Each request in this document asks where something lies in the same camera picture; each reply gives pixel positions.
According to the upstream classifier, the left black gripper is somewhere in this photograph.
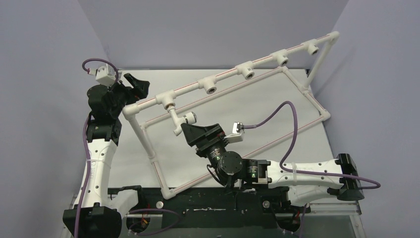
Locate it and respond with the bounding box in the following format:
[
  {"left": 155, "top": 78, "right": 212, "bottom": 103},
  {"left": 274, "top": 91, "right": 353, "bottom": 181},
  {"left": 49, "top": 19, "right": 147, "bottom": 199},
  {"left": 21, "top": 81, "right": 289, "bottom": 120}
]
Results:
[{"left": 103, "top": 73, "right": 149, "bottom": 118}]

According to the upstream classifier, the white plastic water faucet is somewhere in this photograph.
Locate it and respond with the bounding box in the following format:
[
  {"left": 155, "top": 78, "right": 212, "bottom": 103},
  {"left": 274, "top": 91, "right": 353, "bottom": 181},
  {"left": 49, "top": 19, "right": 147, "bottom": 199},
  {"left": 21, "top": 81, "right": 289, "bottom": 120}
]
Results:
[{"left": 165, "top": 104, "right": 197, "bottom": 136}]

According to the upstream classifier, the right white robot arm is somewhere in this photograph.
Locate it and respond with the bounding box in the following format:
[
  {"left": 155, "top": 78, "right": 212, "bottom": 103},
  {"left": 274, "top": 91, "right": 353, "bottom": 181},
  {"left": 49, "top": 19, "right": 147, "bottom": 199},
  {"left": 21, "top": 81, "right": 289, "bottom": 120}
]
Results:
[{"left": 181, "top": 122, "right": 365, "bottom": 212}]

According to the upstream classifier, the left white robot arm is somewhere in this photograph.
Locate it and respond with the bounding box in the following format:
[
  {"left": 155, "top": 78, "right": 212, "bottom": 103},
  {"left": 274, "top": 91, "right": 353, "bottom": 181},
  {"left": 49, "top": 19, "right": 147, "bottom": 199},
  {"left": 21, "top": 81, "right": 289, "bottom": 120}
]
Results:
[{"left": 62, "top": 73, "right": 150, "bottom": 238}]

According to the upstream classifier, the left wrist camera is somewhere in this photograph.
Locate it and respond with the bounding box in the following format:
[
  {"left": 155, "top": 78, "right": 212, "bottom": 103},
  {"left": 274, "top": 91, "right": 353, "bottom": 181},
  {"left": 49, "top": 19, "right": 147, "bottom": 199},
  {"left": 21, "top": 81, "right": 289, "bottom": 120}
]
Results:
[{"left": 95, "top": 64, "right": 116, "bottom": 87}]

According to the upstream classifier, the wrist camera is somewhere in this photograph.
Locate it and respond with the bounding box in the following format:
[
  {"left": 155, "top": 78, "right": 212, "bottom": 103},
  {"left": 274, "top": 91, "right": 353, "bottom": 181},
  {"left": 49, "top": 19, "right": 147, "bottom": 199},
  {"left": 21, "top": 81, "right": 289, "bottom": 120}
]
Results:
[
  {"left": 225, "top": 122, "right": 244, "bottom": 144},
  {"left": 95, "top": 64, "right": 116, "bottom": 87}
]

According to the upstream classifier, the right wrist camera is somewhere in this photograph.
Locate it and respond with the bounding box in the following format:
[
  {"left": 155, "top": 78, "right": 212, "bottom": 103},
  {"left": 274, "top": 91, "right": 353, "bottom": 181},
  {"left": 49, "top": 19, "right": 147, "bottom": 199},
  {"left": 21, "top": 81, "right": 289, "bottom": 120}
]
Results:
[{"left": 225, "top": 122, "right": 244, "bottom": 144}]

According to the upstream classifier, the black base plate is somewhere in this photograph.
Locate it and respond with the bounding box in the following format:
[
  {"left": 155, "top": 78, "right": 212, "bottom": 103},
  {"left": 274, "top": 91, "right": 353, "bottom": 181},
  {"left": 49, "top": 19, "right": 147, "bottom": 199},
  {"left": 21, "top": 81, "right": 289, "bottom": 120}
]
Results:
[{"left": 107, "top": 185, "right": 311, "bottom": 234}]

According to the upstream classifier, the white PVC pipe frame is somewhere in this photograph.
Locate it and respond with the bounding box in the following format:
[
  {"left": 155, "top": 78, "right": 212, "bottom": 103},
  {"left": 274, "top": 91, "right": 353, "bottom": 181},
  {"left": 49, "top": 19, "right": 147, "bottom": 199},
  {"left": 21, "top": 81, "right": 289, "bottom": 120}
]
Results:
[{"left": 122, "top": 31, "right": 340, "bottom": 200}]

